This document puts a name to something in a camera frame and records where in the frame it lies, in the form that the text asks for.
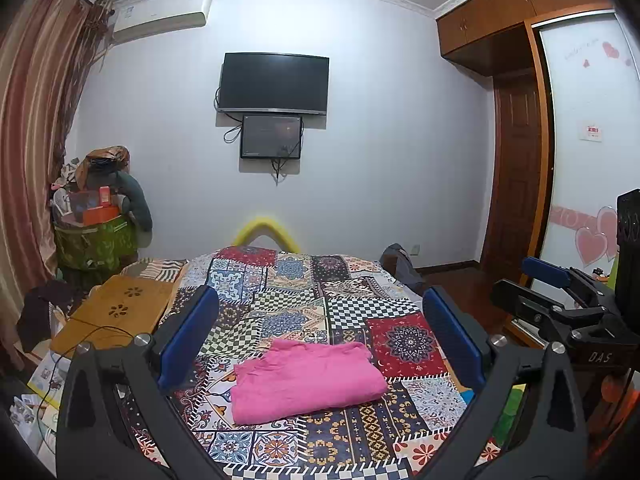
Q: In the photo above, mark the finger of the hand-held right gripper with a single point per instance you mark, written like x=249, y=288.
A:
x=545, y=271
x=517, y=297

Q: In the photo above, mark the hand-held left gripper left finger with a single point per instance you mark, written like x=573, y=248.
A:
x=187, y=340

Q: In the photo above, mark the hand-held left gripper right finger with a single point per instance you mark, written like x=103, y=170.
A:
x=452, y=340

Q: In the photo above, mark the pink buttoned cardigan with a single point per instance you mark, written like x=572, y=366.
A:
x=305, y=385

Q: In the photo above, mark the wooden lap desk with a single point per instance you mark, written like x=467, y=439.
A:
x=115, y=310

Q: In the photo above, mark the dark bag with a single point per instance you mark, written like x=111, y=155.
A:
x=400, y=265

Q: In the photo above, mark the brown wooden door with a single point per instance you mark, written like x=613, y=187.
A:
x=515, y=170

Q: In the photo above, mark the patchwork printed blanket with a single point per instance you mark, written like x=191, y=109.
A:
x=300, y=305

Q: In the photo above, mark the green patterned bag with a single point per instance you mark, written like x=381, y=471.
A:
x=95, y=245

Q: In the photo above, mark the yellow foam cushion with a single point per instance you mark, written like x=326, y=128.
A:
x=262, y=221

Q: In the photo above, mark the red white label sticker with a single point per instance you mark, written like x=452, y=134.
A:
x=592, y=131

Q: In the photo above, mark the papers on floor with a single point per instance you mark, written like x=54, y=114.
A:
x=45, y=380

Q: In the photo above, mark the grey green plush toy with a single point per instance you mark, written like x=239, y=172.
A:
x=135, y=200

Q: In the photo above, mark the dark cloth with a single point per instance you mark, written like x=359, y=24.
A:
x=40, y=310

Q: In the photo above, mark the orange box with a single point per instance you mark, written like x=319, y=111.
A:
x=100, y=216

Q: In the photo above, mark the brown orange cloth bundle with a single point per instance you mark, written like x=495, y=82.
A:
x=105, y=156

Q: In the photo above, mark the small black monitor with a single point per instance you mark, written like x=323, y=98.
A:
x=270, y=136

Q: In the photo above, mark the wooden overhead cabinets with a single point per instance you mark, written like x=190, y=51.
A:
x=500, y=25

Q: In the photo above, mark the brown striped curtain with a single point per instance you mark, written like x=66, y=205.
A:
x=35, y=110

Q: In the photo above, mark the white air conditioner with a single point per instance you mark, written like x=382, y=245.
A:
x=160, y=17

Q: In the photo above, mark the wall-mounted black television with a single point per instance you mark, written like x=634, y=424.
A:
x=272, y=82

